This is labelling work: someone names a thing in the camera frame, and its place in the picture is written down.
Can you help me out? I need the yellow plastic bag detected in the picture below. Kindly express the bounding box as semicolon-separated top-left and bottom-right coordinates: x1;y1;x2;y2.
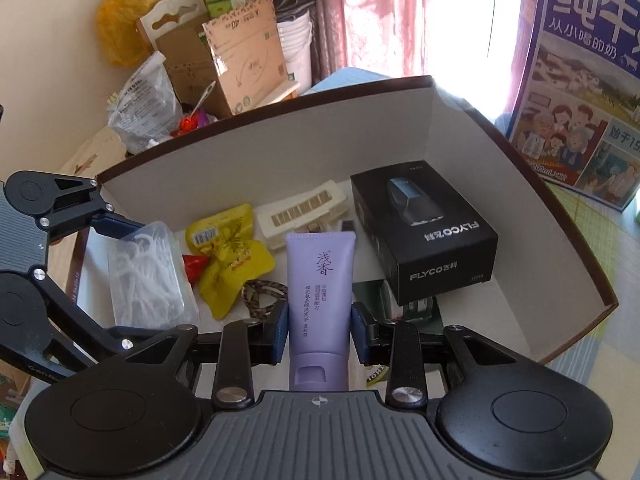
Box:
94;0;160;67

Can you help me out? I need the brown cardboard storage box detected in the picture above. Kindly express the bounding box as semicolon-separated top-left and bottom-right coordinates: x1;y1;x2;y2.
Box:
64;75;621;366

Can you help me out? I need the open brown cardboard carton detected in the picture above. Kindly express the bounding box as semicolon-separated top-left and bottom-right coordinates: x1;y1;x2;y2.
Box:
156;0;288;119

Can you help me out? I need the cream printed bed sheet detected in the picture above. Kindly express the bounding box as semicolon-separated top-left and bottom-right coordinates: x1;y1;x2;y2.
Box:
58;127;126;178

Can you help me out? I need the purple tray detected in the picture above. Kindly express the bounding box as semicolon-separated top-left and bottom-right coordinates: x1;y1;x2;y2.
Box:
171;110;217;138

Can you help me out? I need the brown hair claw clip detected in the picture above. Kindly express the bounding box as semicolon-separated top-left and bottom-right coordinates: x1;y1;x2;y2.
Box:
241;280;288;321

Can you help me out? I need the purple cream tube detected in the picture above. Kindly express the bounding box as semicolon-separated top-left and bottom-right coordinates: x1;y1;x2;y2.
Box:
286;231;356;391

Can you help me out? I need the white bucket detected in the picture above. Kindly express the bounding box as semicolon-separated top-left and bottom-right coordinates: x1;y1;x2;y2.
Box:
277;11;314;93

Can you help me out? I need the blue milk carton box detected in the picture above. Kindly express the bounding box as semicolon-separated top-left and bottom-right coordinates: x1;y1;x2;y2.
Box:
506;0;639;211

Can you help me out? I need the yellow snack packet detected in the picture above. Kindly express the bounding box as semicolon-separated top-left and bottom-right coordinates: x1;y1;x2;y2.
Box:
184;204;276;321

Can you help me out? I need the black shaver box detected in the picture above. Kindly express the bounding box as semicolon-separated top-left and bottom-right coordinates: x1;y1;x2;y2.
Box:
350;160;499;306

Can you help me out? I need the green yellow card package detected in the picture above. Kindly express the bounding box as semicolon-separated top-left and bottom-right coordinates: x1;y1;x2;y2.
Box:
349;280;444;392

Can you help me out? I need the pink curtain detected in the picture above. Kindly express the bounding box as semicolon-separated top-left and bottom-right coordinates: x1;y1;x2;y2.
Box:
314;0;430;78

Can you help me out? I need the cream comb package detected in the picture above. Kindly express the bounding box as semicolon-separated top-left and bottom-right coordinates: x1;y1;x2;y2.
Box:
256;180;348;250

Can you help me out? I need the red snack packet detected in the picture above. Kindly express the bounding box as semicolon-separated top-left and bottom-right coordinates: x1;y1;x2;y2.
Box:
182;255;209;286

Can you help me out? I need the clear printed plastic bag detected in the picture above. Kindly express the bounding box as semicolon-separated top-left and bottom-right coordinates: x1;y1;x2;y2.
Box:
107;51;182;155

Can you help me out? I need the checked table cloth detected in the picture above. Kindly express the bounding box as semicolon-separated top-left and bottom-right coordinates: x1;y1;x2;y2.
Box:
299;66;640;480

